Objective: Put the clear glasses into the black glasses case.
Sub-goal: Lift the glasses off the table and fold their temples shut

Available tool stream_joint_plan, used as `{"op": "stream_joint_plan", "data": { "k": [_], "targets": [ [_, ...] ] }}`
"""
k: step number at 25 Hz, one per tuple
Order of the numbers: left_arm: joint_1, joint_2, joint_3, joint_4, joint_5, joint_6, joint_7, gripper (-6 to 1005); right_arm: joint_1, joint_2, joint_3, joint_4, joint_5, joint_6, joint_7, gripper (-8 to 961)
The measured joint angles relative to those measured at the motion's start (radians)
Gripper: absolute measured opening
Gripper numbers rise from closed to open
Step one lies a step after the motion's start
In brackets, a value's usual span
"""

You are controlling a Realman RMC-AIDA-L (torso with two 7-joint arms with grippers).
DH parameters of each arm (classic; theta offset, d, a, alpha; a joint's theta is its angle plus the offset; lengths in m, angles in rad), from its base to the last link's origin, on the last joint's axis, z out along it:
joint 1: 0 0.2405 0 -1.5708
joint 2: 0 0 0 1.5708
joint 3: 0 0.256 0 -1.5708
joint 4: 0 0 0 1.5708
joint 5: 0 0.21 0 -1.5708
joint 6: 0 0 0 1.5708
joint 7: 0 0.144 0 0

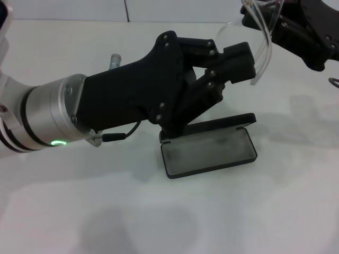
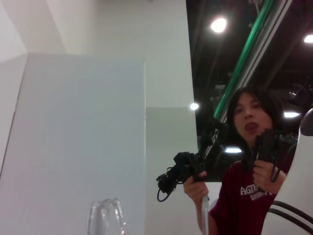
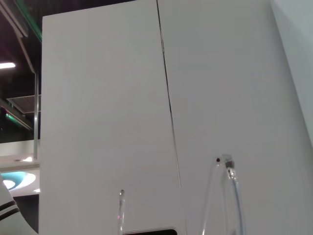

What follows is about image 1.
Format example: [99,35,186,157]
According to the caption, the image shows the black cable with silver connector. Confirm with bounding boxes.
[87,120,141,148]

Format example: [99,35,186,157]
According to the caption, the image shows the black glasses case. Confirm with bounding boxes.
[158,113,258,180]

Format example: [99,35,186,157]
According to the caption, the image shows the clear transparent glasses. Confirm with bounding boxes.
[216,0,284,86]

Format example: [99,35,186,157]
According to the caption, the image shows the silver cylindrical plug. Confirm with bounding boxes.
[108,53,122,71]

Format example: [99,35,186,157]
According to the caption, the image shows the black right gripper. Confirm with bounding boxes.
[240,0,339,71]

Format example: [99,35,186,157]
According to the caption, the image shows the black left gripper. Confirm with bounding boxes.
[75,31,226,138]

